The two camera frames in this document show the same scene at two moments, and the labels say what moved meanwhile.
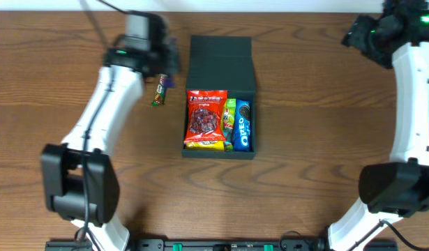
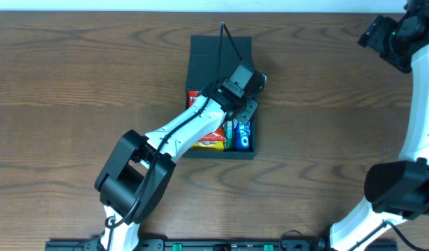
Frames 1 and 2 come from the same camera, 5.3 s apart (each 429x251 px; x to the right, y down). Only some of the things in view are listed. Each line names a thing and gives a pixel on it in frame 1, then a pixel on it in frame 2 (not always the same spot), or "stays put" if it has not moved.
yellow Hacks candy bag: [206, 145] stays put
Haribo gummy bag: [229, 124] stays put
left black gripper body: [169, 60] -> [251, 108]
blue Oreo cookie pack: [242, 128] stays put
